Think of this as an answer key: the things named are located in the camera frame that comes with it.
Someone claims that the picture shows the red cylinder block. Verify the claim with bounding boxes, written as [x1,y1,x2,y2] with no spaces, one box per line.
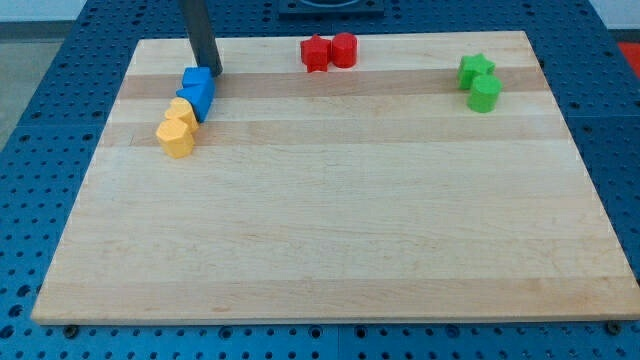
[331,32,358,68]

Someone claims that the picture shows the yellow hexagon block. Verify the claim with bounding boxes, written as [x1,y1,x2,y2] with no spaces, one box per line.
[156,119,195,159]

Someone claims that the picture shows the yellow heart block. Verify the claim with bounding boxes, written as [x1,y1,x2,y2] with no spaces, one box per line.
[164,97,199,133]

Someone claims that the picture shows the green cylinder block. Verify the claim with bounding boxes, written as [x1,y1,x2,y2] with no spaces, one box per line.
[467,75,503,113]

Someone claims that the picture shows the blue cube block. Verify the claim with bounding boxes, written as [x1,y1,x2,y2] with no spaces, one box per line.
[181,67,213,88]

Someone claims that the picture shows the dark grey pointer rod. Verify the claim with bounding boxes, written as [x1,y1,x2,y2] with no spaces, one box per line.
[178,0,223,78]

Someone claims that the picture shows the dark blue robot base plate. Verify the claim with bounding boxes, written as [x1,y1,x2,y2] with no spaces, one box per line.
[277,0,385,19]

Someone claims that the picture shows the red star block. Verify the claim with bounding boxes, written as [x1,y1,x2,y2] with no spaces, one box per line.
[300,34,331,73]

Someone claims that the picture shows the blue triangle block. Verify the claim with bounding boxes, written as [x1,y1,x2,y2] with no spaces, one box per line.
[176,81,215,123]

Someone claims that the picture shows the green star block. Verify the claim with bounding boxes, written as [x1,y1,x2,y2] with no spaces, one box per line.
[457,53,496,90]

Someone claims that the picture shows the wooden board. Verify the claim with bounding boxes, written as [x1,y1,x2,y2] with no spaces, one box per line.
[32,31,639,325]

